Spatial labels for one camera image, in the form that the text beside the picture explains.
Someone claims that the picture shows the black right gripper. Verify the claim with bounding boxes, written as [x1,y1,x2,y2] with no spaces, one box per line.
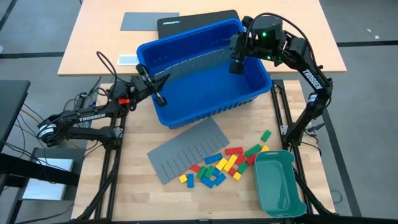
[229,14,284,75]

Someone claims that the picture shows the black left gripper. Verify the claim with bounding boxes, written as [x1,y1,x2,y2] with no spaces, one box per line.
[108,63,171,111]

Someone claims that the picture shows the long grey slotted divider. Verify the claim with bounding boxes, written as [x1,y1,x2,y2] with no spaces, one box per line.
[154,46,234,83]

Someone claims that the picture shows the large blue plastic bin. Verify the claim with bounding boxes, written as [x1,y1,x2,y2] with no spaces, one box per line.
[136,17,274,130]

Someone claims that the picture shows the short grey slotted divider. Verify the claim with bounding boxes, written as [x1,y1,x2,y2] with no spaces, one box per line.
[146,116,231,185]

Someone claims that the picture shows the teal plastic basket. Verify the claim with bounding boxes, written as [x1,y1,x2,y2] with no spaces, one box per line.
[253,149,308,218]

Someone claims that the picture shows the white-edged grey phone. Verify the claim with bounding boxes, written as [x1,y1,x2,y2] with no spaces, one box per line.
[116,54,140,67]

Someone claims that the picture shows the black closed laptop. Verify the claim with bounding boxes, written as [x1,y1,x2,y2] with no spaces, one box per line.
[156,9,240,40]

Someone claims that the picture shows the flat grey sheet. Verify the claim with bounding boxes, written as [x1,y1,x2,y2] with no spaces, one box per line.
[120,11,180,32]

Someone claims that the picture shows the long blue block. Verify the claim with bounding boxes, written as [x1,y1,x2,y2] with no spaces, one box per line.
[203,152,223,165]

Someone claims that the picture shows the long red block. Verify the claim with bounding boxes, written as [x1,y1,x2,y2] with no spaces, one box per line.
[224,147,244,156]

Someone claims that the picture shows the long green block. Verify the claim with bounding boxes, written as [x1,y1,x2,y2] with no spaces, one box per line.
[244,144,262,158]

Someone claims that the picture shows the long yellow block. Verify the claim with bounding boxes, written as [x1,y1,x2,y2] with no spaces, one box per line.
[223,154,239,173]

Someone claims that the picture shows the black pointed lever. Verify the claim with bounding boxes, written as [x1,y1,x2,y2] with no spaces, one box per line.
[306,123,326,134]

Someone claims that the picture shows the black side desk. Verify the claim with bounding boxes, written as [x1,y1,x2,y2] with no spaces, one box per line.
[0,80,31,144]

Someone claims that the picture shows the black horizontal bar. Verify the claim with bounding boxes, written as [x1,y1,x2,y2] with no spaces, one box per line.
[0,152,80,187]

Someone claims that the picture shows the white flat box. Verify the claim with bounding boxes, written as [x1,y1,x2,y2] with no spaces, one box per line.
[21,157,75,202]

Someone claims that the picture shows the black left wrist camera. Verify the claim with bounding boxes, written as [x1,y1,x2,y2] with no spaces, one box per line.
[129,76,147,94]

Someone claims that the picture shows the black left camera cable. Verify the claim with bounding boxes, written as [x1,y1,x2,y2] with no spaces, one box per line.
[96,50,131,91]

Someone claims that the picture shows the black camera cable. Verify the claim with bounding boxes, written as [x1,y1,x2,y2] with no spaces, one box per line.
[96,50,131,91]
[245,12,324,69]

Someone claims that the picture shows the black right camera cable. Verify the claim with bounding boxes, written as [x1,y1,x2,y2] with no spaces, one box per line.
[245,12,324,69]

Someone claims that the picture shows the orange floor cable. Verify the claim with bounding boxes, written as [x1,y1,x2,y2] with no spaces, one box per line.
[20,108,81,149]

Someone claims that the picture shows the black cable hose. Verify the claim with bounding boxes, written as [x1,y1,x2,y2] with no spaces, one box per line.
[292,172,335,218]
[73,149,121,223]

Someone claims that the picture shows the black floor cable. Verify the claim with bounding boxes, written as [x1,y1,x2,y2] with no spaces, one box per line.
[21,103,46,125]

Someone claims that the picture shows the blue ring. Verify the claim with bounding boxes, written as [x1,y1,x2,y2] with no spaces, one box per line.
[330,189,343,205]

